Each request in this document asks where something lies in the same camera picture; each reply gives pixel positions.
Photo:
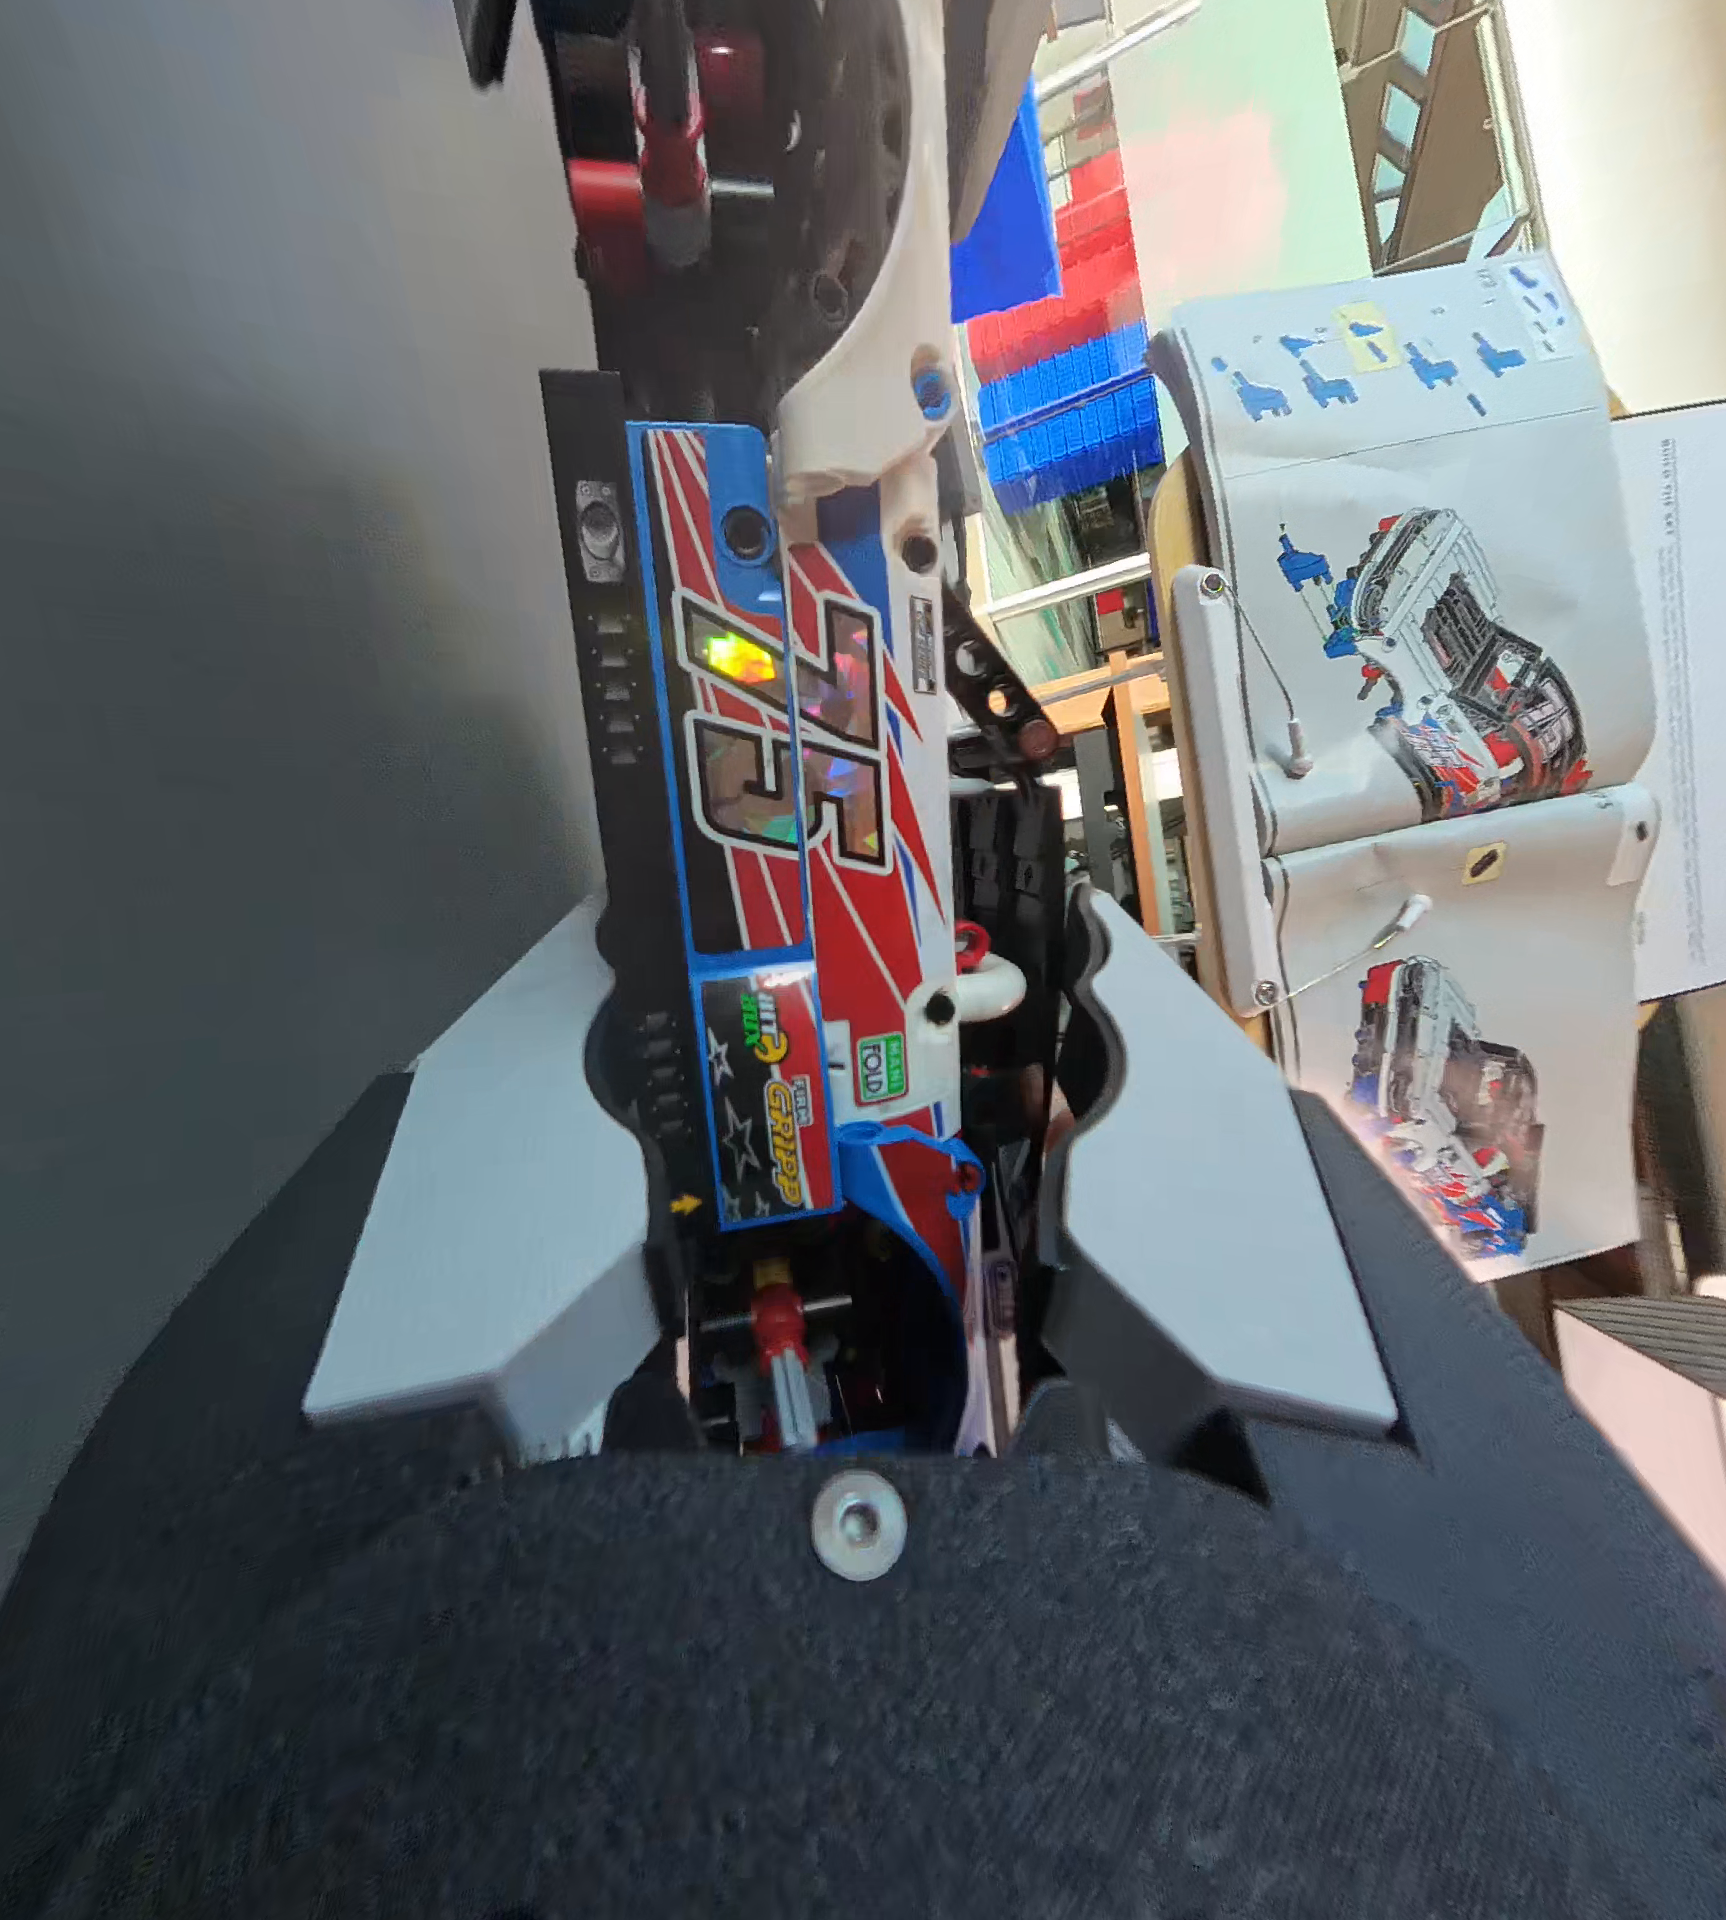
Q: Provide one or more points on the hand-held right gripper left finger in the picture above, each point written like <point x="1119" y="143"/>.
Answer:
<point x="502" y="1200"/>

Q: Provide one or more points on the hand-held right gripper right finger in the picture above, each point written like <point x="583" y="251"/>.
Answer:
<point x="1209" y="1200"/>

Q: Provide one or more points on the white book stand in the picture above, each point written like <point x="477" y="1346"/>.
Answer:
<point x="1222" y="751"/>

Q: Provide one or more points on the toy brick race car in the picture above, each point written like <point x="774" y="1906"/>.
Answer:
<point x="742" y="674"/>

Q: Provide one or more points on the toy car instruction booklet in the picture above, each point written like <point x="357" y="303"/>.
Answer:
<point x="1403" y="451"/>

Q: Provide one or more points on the grey desk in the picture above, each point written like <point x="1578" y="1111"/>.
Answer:
<point x="202" y="600"/>

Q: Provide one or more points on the wooden shelf unit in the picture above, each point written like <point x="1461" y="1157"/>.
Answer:
<point x="1132" y="751"/>

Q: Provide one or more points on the rack of red blue bins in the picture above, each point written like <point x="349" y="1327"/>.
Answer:
<point x="1097" y="224"/>

